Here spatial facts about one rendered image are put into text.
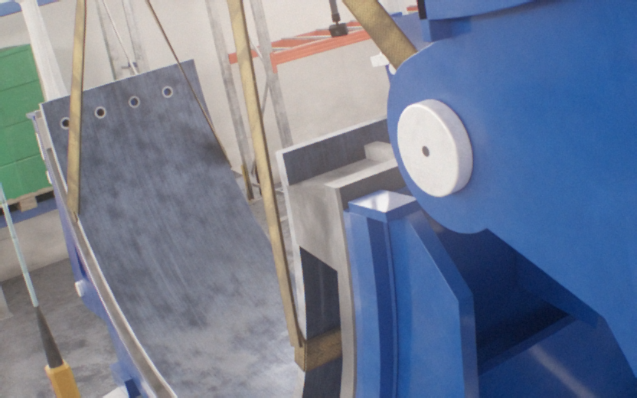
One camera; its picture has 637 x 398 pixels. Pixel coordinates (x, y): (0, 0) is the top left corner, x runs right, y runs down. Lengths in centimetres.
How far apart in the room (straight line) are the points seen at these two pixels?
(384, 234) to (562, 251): 40
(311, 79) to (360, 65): 71
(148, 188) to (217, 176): 30
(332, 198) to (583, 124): 57
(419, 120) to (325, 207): 35
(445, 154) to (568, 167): 20
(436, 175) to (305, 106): 895
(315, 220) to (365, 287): 16
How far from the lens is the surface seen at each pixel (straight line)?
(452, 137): 114
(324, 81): 1023
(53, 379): 269
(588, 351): 177
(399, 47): 203
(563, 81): 100
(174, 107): 362
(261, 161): 182
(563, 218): 106
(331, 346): 180
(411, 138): 121
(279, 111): 839
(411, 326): 145
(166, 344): 318
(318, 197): 148
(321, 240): 153
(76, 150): 331
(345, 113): 1040
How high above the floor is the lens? 252
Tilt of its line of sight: 15 degrees down
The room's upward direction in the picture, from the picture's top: 12 degrees counter-clockwise
